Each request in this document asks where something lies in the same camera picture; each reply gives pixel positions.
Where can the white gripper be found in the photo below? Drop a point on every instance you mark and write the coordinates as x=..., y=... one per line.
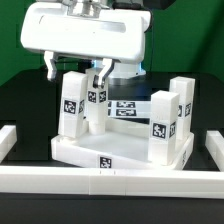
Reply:
x=114, y=34

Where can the white desk tabletop tray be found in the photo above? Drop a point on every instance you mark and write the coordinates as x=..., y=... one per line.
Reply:
x=124, y=145

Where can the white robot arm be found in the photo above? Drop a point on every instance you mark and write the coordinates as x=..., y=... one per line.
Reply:
x=92, y=9

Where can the white U-shaped obstacle fence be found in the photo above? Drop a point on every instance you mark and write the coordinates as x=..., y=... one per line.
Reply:
x=90, y=181

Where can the white marker base plate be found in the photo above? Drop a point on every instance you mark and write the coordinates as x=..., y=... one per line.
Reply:
x=129, y=109

